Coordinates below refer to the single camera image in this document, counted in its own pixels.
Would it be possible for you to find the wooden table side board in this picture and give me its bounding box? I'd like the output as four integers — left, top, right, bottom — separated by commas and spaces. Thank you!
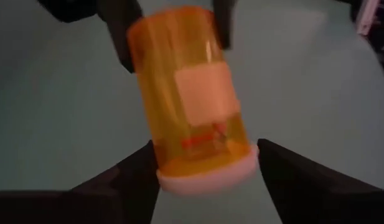
355, 0, 381, 35

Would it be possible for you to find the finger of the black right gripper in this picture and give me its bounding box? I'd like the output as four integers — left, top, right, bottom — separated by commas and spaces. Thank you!
37, 0, 144, 75
213, 0, 238, 50

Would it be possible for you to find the orange pill vial white cap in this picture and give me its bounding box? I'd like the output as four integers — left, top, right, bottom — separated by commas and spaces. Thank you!
126, 6, 260, 197

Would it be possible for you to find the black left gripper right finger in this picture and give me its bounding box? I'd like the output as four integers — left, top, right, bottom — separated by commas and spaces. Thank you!
256, 138, 384, 224

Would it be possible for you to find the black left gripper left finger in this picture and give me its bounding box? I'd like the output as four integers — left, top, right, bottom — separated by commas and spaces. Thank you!
0, 139, 161, 224

